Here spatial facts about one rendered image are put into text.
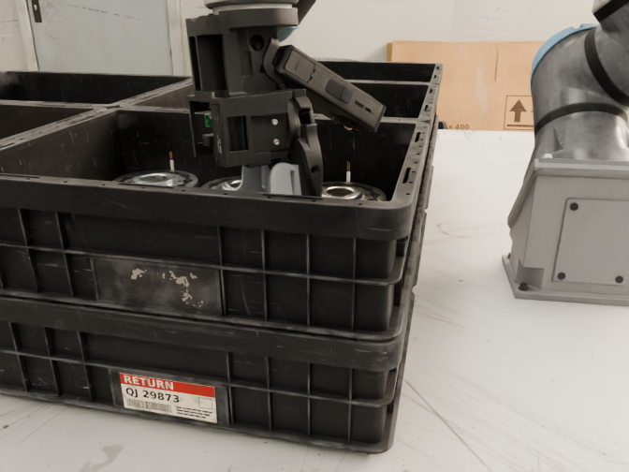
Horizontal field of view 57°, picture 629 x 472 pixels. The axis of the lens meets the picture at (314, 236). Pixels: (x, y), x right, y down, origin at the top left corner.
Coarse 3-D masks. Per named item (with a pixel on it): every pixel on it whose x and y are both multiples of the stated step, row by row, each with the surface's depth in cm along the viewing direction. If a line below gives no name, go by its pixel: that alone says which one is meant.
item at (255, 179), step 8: (272, 160) 53; (280, 160) 53; (248, 168) 52; (256, 168) 53; (264, 168) 53; (248, 176) 53; (256, 176) 53; (264, 176) 53; (240, 184) 53; (248, 184) 53; (256, 184) 53; (264, 184) 54; (264, 192) 54
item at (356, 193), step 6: (324, 186) 64; (330, 186) 64; (336, 186) 65; (342, 186) 65; (348, 186) 64; (354, 186) 64; (324, 192) 63; (330, 192) 64; (348, 192) 64; (354, 192) 63; (360, 192) 63; (342, 198) 61; (348, 198) 61; (354, 198) 61; (360, 198) 62
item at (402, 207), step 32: (64, 128) 63; (416, 128) 63; (416, 160) 51; (0, 192) 46; (32, 192) 46; (64, 192) 45; (96, 192) 44; (128, 192) 44; (160, 192) 43; (192, 192) 43; (224, 192) 43; (256, 192) 43; (416, 192) 46; (224, 224) 43; (256, 224) 42; (288, 224) 42; (320, 224) 41; (352, 224) 41; (384, 224) 40
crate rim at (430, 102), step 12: (192, 84) 93; (360, 84) 95; (372, 84) 94; (384, 84) 94; (396, 84) 93; (408, 84) 93; (420, 84) 93; (432, 84) 92; (144, 96) 82; (156, 96) 82; (432, 96) 82; (144, 108) 74; (156, 108) 74; (168, 108) 74; (180, 108) 74; (432, 108) 74; (408, 120) 67; (420, 120) 67; (432, 120) 77
